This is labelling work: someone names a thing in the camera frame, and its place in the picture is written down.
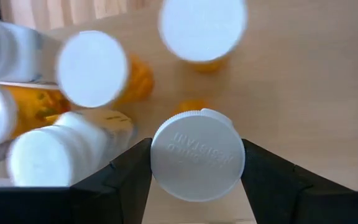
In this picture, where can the orange medicine bottle white cap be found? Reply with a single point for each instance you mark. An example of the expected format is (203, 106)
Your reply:
(202, 29)
(92, 68)
(33, 105)
(197, 155)

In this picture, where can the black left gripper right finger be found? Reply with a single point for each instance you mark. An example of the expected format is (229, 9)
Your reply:
(306, 202)

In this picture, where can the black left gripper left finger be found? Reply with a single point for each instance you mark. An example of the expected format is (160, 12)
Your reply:
(73, 205)

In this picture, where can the white plastic medicine bottle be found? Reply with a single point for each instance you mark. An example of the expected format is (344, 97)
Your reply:
(8, 49)
(51, 155)

